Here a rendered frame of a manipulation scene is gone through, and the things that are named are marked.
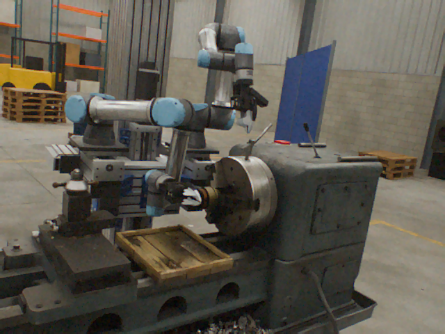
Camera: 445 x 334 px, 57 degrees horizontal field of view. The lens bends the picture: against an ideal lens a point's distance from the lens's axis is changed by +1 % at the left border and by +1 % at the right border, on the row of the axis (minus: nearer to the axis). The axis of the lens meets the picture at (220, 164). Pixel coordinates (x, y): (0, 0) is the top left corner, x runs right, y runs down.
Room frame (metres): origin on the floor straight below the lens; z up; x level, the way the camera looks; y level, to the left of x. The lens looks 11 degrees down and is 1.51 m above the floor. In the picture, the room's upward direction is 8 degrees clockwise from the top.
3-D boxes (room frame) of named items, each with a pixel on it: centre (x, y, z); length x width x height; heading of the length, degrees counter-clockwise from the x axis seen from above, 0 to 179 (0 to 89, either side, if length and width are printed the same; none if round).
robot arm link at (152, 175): (1.65, 0.26, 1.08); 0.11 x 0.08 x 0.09; 38
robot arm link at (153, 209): (1.67, 0.25, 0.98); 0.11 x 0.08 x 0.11; 164
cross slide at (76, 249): (1.21, 0.42, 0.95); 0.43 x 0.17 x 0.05; 38
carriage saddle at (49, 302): (1.17, 0.45, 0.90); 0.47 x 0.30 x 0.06; 38
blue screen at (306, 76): (8.37, -1.37, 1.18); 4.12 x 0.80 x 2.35; 2
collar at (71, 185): (1.26, 0.45, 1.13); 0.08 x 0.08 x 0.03
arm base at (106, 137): (1.89, 0.59, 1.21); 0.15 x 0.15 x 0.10
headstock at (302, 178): (1.84, -0.38, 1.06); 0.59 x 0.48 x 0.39; 128
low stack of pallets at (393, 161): (9.04, -3.69, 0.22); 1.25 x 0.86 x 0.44; 133
